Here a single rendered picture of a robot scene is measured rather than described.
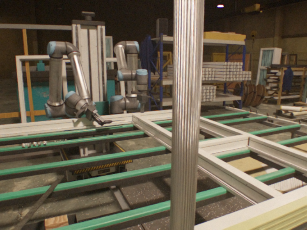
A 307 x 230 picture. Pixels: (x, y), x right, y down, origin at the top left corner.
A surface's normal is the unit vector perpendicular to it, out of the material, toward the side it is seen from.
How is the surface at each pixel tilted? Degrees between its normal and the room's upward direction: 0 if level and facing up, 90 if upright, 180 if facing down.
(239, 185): 90
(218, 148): 90
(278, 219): 90
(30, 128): 90
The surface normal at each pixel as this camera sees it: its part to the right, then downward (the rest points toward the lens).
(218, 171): -0.91, 0.09
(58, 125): 0.41, 0.20
